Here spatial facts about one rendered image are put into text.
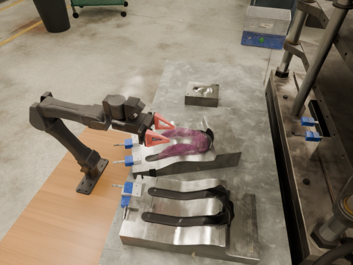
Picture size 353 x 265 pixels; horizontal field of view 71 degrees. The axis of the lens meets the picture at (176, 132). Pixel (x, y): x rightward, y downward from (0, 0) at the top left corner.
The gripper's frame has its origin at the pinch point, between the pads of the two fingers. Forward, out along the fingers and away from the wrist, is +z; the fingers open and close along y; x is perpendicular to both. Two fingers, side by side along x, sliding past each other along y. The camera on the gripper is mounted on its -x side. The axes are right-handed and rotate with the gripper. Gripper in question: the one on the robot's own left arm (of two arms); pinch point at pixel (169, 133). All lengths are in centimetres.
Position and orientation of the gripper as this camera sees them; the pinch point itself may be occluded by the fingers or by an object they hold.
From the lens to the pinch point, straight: 82.0
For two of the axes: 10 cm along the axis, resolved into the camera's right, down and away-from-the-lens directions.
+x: -0.4, 6.8, 7.3
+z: 9.6, 2.2, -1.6
